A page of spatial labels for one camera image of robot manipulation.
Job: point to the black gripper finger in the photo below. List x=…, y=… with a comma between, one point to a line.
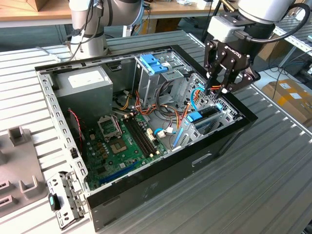
x=248, y=78
x=211, y=56

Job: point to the hard disk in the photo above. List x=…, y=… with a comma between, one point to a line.
x=195, y=116

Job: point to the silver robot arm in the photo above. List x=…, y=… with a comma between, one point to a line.
x=92, y=36

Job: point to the grey metal disk bay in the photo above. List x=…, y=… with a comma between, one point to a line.
x=192, y=139

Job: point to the large brown cardboard box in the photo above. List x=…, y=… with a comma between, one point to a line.
x=273, y=48

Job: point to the black tripod stand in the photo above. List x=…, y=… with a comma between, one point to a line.
x=218, y=8

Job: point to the cardboard box white labels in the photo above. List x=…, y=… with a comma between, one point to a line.
x=292, y=102

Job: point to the small brown cardboard box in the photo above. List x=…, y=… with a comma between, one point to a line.
x=168, y=25

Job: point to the long wooden desk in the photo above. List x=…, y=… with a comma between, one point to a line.
x=175, y=9

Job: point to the grey drive cage blue latch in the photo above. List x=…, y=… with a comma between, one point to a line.
x=151, y=83

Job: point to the metal slat side table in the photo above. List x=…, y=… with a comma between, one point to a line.
x=306, y=36

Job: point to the black RAM slot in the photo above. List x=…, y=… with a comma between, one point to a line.
x=143, y=135
x=136, y=137

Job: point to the CPU socket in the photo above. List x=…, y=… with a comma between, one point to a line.
x=118, y=146

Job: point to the grey power supply unit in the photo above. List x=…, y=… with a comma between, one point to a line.
x=85, y=97

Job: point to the open black PC case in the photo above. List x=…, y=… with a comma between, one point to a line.
x=158, y=185

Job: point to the blue expansion slot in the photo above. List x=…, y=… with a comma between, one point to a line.
x=119, y=172

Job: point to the green motherboard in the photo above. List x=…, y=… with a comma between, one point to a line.
x=93, y=156

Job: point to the wooden box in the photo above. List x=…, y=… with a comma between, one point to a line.
x=36, y=5

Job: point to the grey parts rack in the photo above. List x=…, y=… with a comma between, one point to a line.
x=22, y=161

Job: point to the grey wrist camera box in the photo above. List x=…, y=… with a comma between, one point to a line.
x=224, y=29

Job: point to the metal card retention bracket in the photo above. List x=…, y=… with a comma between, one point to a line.
x=70, y=195

